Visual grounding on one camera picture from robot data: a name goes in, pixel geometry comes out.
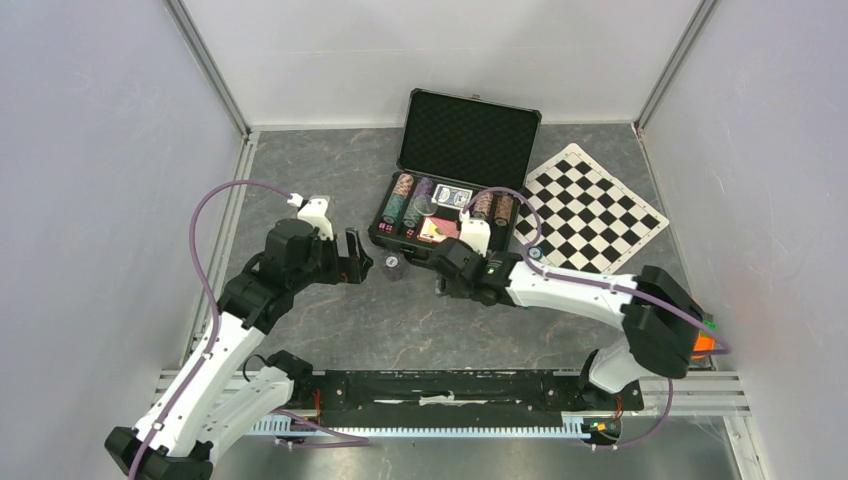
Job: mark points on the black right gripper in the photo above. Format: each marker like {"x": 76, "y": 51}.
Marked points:
{"x": 444, "y": 286}

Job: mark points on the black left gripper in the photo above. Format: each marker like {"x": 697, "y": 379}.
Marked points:
{"x": 344, "y": 269}

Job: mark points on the teal poker chip stack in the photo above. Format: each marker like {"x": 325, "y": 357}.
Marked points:
{"x": 393, "y": 208}

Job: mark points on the green yellow blue chip stack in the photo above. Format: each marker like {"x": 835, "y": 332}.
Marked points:
{"x": 409, "y": 219}

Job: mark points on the orange blue poker chip stack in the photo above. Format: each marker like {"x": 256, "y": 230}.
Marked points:
{"x": 482, "y": 207}

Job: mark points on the brown poker chip stack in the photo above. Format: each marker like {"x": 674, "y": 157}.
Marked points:
{"x": 503, "y": 212}

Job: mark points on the pink poker chip stack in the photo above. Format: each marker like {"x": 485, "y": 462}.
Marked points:
{"x": 403, "y": 185}

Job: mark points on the purple poker chip stack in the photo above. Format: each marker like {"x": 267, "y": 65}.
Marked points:
{"x": 423, "y": 187}

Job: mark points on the black poker case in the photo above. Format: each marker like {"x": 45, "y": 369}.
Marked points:
{"x": 459, "y": 141}

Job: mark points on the clear dealer button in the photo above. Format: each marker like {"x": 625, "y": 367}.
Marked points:
{"x": 424, "y": 207}

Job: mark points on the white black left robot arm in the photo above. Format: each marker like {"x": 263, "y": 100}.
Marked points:
{"x": 189, "y": 429}

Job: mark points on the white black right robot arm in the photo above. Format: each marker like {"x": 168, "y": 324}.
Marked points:
{"x": 659, "y": 321}

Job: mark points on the red playing card deck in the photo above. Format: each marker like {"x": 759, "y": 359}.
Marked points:
{"x": 436, "y": 230}

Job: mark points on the green 50 chip on chessboard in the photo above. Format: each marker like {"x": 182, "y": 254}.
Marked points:
{"x": 535, "y": 253}

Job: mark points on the blue playing card deck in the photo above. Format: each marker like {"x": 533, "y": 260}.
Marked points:
{"x": 451, "y": 196}

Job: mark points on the black white chessboard mat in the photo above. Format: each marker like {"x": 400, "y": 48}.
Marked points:
{"x": 590, "y": 221}

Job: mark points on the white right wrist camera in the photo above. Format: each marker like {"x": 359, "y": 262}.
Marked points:
{"x": 475, "y": 233}

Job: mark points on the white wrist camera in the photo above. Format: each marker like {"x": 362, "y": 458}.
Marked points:
{"x": 475, "y": 233}
{"x": 314, "y": 211}

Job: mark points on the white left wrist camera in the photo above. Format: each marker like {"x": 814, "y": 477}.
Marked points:
{"x": 314, "y": 211}

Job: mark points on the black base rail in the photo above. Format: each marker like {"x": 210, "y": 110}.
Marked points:
{"x": 454, "y": 398}

